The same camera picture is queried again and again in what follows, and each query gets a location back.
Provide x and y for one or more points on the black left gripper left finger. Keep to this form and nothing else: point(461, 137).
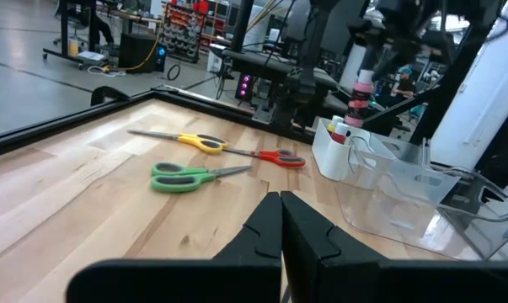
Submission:
point(173, 282)

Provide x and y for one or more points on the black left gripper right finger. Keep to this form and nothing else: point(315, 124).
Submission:
point(363, 282)

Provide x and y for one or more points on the pink paint bottle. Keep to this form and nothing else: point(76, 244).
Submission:
point(359, 105)

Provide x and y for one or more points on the yellow paint bottle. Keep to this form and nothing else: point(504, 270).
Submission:
point(334, 124)

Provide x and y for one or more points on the red paint bottle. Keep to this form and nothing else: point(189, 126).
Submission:
point(340, 135)

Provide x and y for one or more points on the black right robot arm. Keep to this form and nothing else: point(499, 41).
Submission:
point(314, 50)

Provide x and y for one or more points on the person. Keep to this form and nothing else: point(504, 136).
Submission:
point(405, 86)

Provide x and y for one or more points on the large clear plastic bin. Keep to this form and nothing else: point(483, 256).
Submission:
point(405, 210)

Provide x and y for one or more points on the black bench top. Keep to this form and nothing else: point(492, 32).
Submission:
point(253, 63)

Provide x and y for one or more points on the black computer tower pink lights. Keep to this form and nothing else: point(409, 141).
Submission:
point(244, 86)

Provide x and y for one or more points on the shelf with red bins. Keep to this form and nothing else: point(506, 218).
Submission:
point(184, 33)

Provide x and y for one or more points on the black aluminium rig frame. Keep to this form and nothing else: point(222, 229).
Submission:
point(47, 126)

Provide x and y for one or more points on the black workbench frame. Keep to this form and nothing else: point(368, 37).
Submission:
point(64, 25)

